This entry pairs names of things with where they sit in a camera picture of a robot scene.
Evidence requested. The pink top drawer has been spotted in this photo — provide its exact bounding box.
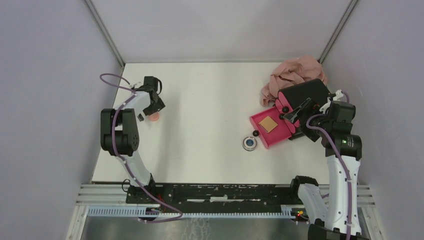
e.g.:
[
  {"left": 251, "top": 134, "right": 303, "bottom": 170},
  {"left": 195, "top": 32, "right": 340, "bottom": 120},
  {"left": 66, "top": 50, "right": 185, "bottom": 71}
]
[{"left": 275, "top": 91, "right": 293, "bottom": 114}]

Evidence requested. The round pink powder puff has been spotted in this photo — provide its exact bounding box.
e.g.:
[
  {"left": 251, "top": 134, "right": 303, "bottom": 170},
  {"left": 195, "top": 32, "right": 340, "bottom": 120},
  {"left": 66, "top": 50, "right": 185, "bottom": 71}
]
[{"left": 147, "top": 112, "right": 160, "bottom": 122}]

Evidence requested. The aluminium frame rail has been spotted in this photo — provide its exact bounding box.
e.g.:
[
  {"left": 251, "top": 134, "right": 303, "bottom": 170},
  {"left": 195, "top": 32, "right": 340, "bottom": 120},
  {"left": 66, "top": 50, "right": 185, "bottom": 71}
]
[{"left": 66, "top": 176, "right": 379, "bottom": 240}]

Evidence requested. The round clear powder jar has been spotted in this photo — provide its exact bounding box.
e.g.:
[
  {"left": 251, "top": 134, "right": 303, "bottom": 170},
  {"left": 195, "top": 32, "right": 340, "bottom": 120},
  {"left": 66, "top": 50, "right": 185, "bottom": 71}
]
[{"left": 242, "top": 136, "right": 258, "bottom": 152}]

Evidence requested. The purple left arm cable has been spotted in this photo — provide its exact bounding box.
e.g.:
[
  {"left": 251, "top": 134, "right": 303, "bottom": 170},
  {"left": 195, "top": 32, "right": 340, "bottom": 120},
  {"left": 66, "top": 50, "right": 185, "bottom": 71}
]
[{"left": 99, "top": 73, "right": 184, "bottom": 224}]

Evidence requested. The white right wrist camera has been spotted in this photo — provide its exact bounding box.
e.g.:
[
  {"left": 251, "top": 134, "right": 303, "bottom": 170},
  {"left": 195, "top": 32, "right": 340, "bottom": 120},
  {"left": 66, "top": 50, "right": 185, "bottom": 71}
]
[{"left": 328, "top": 89, "right": 350, "bottom": 103}]

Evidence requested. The black drawer organizer case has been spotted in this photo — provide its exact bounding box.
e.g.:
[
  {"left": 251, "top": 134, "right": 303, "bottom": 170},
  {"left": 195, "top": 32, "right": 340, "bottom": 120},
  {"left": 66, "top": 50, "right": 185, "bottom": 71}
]
[{"left": 276, "top": 79, "right": 330, "bottom": 140}]

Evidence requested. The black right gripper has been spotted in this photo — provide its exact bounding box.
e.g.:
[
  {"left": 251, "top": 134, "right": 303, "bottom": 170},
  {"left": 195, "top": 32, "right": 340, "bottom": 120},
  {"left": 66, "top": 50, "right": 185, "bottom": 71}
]
[{"left": 283, "top": 97, "right": 333, "bottom": 142}]

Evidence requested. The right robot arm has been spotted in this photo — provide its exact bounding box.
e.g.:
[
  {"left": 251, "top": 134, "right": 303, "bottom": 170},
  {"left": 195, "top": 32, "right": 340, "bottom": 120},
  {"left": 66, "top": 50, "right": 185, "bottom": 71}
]
[{"left": 284, "top": 98, "right": 363, "bottom": 240}]

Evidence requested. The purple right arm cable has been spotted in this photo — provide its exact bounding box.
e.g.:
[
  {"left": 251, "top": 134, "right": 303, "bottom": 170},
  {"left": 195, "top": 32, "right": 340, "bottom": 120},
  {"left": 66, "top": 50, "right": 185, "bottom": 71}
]
[{"left": 305, "top": 90, "right": 353, "bottom": 240}]

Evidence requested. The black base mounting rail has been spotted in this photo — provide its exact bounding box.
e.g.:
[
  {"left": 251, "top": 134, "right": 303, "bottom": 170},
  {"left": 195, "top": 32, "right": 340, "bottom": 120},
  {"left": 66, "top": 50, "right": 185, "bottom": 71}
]
[{"left": 125, "top": 183, "right": 302, "bottom": 214}]

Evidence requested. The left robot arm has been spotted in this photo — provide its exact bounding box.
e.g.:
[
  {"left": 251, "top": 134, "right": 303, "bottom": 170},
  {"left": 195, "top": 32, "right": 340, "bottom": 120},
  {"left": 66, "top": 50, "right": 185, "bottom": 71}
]
[{"left": 100, "top": 76, "right": 166, "bottom": 204}]

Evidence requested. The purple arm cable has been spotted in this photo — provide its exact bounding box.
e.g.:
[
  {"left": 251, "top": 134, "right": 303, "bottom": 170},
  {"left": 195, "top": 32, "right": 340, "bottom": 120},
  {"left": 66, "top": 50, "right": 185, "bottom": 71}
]
[
  {"left": 305, "top": 90, "right": 353, "bottom": 240},
  {"left": 99, "top": 73, "right": 184, "bottom": 224}
]

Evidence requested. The pink bottom drawer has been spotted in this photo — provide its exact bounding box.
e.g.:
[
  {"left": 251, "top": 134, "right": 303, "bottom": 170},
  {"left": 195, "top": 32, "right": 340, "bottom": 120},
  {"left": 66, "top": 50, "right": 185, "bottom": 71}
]
[{"left": 249, "top": 106, "right": 296, "bottom": 149}]

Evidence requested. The pink crumpled cloth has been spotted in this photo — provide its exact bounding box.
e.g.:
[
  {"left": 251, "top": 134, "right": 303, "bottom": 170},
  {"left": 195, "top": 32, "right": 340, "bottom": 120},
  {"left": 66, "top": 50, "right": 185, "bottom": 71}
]
[{"left": 259, "top": 55, "right": 329, "bottom": 107}]

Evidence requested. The square tan makeup sponge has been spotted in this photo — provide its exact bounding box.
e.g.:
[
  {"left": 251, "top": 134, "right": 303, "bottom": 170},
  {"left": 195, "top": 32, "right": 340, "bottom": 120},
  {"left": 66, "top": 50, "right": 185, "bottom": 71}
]
[{"left": 258, "top": 116, "right": 278, "bottom": 133}]

